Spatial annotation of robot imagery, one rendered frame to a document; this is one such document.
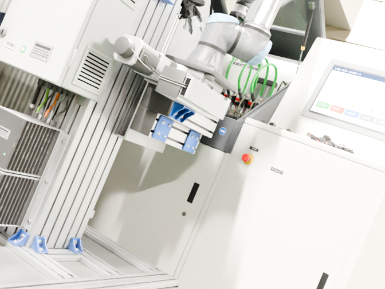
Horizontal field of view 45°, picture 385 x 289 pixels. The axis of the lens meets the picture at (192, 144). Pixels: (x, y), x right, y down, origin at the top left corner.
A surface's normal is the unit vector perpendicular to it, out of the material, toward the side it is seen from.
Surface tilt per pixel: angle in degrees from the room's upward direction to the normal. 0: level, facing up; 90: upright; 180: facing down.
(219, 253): 90
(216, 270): 90
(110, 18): 90
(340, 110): 76
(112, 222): 90
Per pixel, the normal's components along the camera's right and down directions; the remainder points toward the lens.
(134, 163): -0.52, -0.22
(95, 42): 0.80, 0.34
